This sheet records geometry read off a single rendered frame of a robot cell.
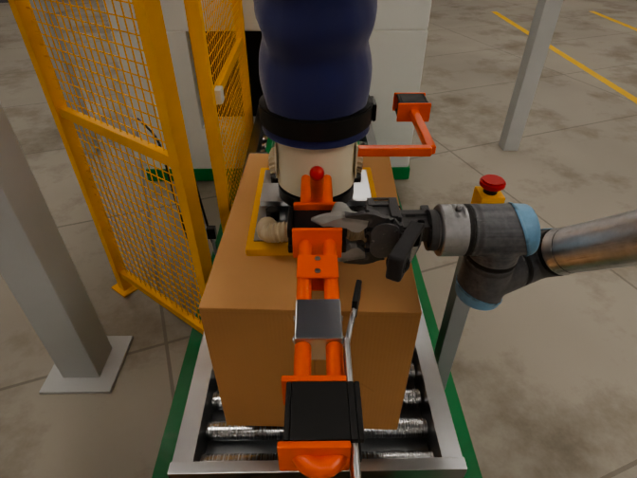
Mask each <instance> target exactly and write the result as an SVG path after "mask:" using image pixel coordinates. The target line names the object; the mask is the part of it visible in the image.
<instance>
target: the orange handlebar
mask: <svg viewBox="0 0 637 478"><path fill-rule="evenodd" d="M409 116H410V118H411V121H412V123H413V125H414V127H415V130H416V132H417V134H418V137H419V139H420V140H421V142H422V145H358V153H357V156H431V154H435V151H436V145H435V143H434V141H433V139H432V137H431V135H430V133H429V131H428V129H427V127H426V125H425V123H424V120H423V118H422V116H421V114H420V112H419V110H418V109H410V112H409ZM300 202H311V194H310V176H309V175H303V176H302V177H301V184H300ZM322 202H333V189H332V178H331V176H330V175H325V176H324V181H323V199H322ZM322 248H323V255H312V244H311V242H310V241H309V240H301V241H300V242H299V254H298V261H297V278H298V279H297V300H305V299H312V291H324V299H339V287H338V277H339V276H338V262H337V245H336V242H335V241H334V240H331V239H328V240H325V241H324V242H323V244H322ZM293 376H311V344H309V343H308V342H305V341H301V342H298V343H297V344H295V350H294V375H293ZM326 376H345V372H344V357H343V345H342V344H341V343H340V342H337V341H332V342H329V343H328V344H326ZM292 461H293V463H294V464H295V466H296V468H297V469H298V471H299V472H301V473H302V474H303V475H305V476H306V477H308V478H332V477H334V476H335V475H337V474H338V473H340V472H341V471H342V470H343V468H344V467H345V465H346V463H347V461H348V458H347V457H346V456H344V455H327V456H312V455H299V456H296V457H294V458H293V459H292Z"/></svg>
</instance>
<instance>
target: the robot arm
mask: <svg viewBox="0 0 637 478"><path fill-rule="evenodd" d="M399 208H400V210H399ZM311 222H313V223H315V224H317V225H319V226H321V227H323V228H324V227H333V228H344V229H347V230H350V231H351V232H357V233H359V232H361V231H363V230H364V235H365V238H367V242H366V243H365V242H364V241H362V240H355V241H350V240H348V239H347V238H346V252H341V257H340V258H337V261H338V262H343V263H346V264H358V265H366V264H370V263H374V262H376V261H380V260H385V258H386V257H387V260H386V266H387V271H386V278H387V279H389V280H392V281H395V282H400V281H401V279H402V278H403V276H404V274H405V273H406V272H407V271H408V269H409V268H410V263H411V261H412V259H413V257H414V255H415V254H416V252H417V250H418V248H419V247H420V246H421V242H423V243H424V247H425V249H426V250H433V251H434V253H435V254H436V255H437V256H439V257H441V256H463V260H462V263H461V266H460V270H459V273H458V274H457V276H456V284H455V291H456V294H457V296H458V297H459V299H460V300H461V301H462V302H463V303H465V304H466V305H468V306H470V307H472V308H474V309H477V310H482V311H488V310H492V309H495V308H496V307H498V306H499V304H501V302H502V297H503V296H504V295H505V294H507V293H510V292H512V291H515V290H517V289H519V288H522V287H524V286H526V285H529V284H531V283H534V282H536V281H538V280H541V279H544V278H549V277H557V276H565V275H570V274H573V273H578V272H586V271H595V270H602V269H611V268H618V267H634V266H637V210H634V211H626V212H622V213H618V214H615V215H611V216H607V217H603V218H599V219H594V220H591V221H587V222H583V223H579V224H575V225H571V226H568V227H564V228H555V229H552V228H548V229H540V224H539V220H538V217H537V214H536V213H535V211H534V209H533V208H532V207H530V206H529V205H527V204H518V203H512V202H508V203H494V204H437V205H436V206H435V207H434V209H433V210H430V209H429V207H428V205H421V206H420V210H401V207H400V206H398V203H397V199H396V197H367V201H366V207H365V210H364V211H352V210H351V209H350V208H349V207H348V206H347V205H346V204H345V203H343V202H336V203H335V204H334V206H333V208H332V210H331V212H327V213H323V214H319V215H317V216H314V217H312V218H311ZM364 247H365V248H364ZM364 250H365V251H364Z"/></svg>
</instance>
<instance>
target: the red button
mask: <svg viewBox="0 0 637 478"><path fill-rule="evenodd" d="M480 185H481V186H482V187H483V192H484V193H486V194H488V195H496V194H497V193H498V192H499V191H501V190H503V189H504V188H505V185H506V182H505V180H504V179H503V178H502V177H500V176H498V175H484V176H482V177H481V178H480Z"/></svg>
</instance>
